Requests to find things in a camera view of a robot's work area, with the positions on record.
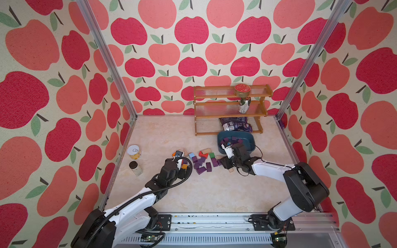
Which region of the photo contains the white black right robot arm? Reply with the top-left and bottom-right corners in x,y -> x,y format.
220,142 -> 329,231

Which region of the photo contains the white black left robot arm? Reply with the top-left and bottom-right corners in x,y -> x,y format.
71,150 -> 193,248

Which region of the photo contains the teal storage bin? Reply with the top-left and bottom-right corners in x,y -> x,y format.
217,131 -> 256,155

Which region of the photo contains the purple upright brick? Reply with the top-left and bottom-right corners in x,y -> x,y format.
211,158 -> 219,167

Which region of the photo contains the long purple brick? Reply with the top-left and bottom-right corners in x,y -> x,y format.
196,167 -> 207,175

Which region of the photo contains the purple brick centre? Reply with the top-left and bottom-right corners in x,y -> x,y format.
206,162 -> 213,172

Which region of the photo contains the tan short block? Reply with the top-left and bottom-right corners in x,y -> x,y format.
201,148 -> 212,154

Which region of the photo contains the purple snack bag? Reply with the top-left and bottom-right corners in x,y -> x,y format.
219,117 -> 253,132

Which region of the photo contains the glass jar black lid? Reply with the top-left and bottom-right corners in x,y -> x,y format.
129,161 -> 143,176

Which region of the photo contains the red block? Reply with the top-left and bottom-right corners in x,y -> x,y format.
199,151 -> 208,159

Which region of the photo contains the yellow peach tin can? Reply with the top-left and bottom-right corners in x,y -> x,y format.
127,145 -> 141,160

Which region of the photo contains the orange wooden shelf rack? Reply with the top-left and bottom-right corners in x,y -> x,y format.
193,85 -> 273,136

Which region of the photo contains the small green white bottle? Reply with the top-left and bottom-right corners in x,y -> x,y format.
239,97 -> 251,114

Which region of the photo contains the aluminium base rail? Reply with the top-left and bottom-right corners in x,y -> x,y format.
114,212 -> 339,248

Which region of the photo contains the aluminium right corner post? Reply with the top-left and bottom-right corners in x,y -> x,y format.
275,0 -> 353,120

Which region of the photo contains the aluminium corner post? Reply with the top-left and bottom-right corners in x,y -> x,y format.
75,0 -> 138,120
275,0 -> 353,120

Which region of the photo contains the aluminium left corner post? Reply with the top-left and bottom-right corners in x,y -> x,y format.
75,0 -> 138,120

